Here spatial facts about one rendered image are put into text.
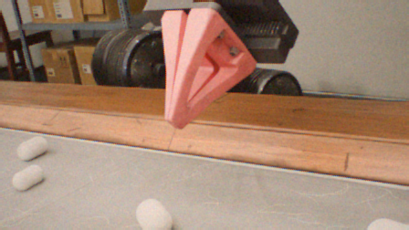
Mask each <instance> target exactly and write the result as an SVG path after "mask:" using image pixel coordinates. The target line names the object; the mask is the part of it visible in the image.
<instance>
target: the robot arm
mask: <svg viewBox="0 0 409 230"><path fill-rule="evenodd" d="M147 1H148V2H147V4H146V5H145V7H144V8H143V11H142V12H143V15H144V16H145V17H146V18H148V20H150V21H151V23H152V24H153V25H154V26H162V27H163V44H164V51H165V64H166V71H167V79H166V96H165V120H167V122H168V123H170V125H173V127H174V128H176V129H178V130H182V129H183V128H184V127H185V126H186V125H188V124H189V123H190V122H191V121H192V120H193V119H194V118H196V116H198V115H199V113H201V112H202V110H204V109H206V107H207V106H209V104H210V103H212V102H213V101H214V100H216V99H218V98H219V96H221V95H223V94H224V93H226V92H227V91H228V90H229V89H231V88H232V87H234V86H235V85H236V84H238V82H239V81H241V80H243V78H246V77H248V75H250V74H251V73H253V71H254V70H255V69H256V65H257V64H285V62H286V60H287V56H288V53H289V50H290V49H292V48H293V47H294V45H295V42H296V41H297V37H298V35H299V30H298V29H297V27H296V26H295V25H294V23H293V21H292V19H291V18H290V17H289V15H288V14H287V12H286V11H285V8H283V6H282V4H281V3H280V2H279V1H278V0H147Z"/></svg>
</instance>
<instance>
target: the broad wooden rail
mask: <svg viewBox="0 0 409 230"><path fill-rule="evenodd" d="M165 96H166V89H140V88H128V87H102V86H91V85H78V84H53V83H41V82H28V81H23V82H22V81H4V80H0V128H5V129H9V130H14V131H27V132H36V133H41V134H46V135H55V136H59V137H64V138H73V139H78V140H87V141H96V142H106V143H110V144H114V145H123V146H129V147H138V148H143V149H147V150H156V151H161V152H174V153H179V154H183V155H193V156H197V157H206V158H211V159H217V160H226V161H230V162H243V163H248V164H257V165H262V166H267V167H276V168H280V169H290V170H294V171H300V172H309V173H316V174H326V175H330V176H340V177H345V178H350V179H359V180H364V181H373V182H377V183H390V184H395V185H400V186H409V102H399V101H374V100H362V99H326V98H313V97H301V96H276V95H264V94H238V93H224V94H223V95H221V96H219V98H218V99H216V100H214V101H213V102H212V103H210V104H209V106H207V107H206V109H204V110H202V112H201V113H199V115H198V116H196V118H194V119H193V120H192V121H191V122H190V123H189V124H188V125H186V126H185V127H184V128H183V129H182V130H178V129H176V128H174V127H173V125H170V123H168V122H167V120H165Z"/></svg>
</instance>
